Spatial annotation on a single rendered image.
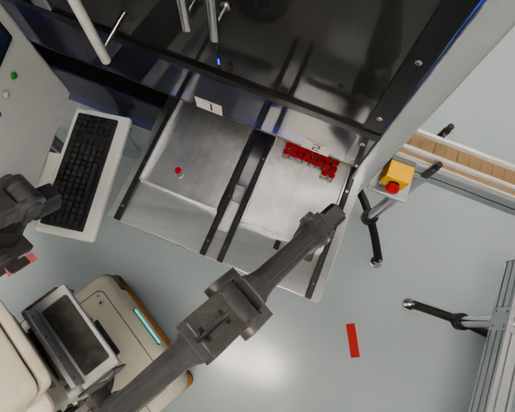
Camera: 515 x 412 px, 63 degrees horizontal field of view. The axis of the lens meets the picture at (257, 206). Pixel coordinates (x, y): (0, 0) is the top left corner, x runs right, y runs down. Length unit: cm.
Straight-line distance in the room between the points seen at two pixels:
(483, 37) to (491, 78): 216
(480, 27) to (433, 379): 186
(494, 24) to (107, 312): 170
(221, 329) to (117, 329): 129
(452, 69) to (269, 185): 70
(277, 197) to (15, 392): 84
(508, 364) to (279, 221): 103
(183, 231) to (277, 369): 107
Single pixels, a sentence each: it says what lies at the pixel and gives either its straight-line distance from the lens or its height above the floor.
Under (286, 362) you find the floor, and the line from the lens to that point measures 217.
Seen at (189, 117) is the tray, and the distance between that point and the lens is 143.
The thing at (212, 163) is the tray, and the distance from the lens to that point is 136.
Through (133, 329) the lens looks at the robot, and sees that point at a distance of 193.
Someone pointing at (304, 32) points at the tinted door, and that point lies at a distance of 87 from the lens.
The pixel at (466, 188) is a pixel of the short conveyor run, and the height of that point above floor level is 90.
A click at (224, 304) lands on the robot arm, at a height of 146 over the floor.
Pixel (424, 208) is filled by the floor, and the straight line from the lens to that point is 242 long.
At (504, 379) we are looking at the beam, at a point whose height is 55.
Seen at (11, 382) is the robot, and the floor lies 135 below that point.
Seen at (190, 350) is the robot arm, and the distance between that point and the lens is 68.
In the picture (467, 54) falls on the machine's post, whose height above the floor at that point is 156.
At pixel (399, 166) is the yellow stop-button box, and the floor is 103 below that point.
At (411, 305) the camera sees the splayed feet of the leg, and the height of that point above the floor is 7.
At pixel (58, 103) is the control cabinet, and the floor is 86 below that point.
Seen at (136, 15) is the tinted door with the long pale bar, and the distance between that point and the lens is 110.
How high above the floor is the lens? 215
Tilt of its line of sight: 75 degrees down
